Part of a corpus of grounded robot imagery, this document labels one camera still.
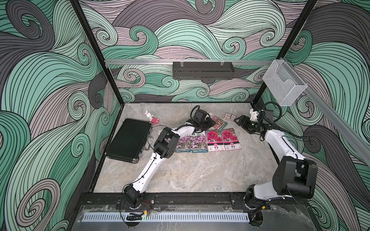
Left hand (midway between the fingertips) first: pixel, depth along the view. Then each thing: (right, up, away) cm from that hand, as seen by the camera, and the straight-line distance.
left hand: (216, 122), depth 102 cm
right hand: (+9, +1, -15) cm, 17 cm away
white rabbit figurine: (-49, +5, +1) cm, 50 cm away
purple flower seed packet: (-24, -15, -8) cm, 29 cm away
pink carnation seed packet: (-2, -13, -4) cm, 14 cm away
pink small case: (-45, +1, +5) cm, 46 cm away
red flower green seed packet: (+4, -2, +4) cm, 6 cm away
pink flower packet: (+9, -12, -4) cm, 16 cm away
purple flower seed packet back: (-14, -14, -7) cm, 21 cm away
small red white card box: (+13, +3, +8) cm, 15 cm away
